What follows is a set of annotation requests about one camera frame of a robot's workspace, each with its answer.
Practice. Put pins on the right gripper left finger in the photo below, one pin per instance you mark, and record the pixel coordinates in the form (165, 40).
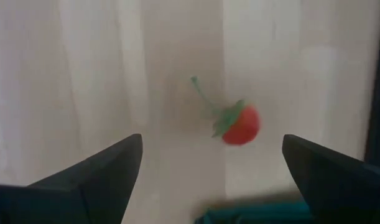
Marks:
(99, 186)

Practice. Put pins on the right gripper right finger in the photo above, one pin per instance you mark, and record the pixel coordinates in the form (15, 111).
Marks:
(332, 186)

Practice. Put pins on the green cloth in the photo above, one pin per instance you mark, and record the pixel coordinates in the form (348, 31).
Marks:
(255, 216)

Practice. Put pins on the small strawberry with stem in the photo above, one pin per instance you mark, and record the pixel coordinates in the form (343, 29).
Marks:
(242, 127)

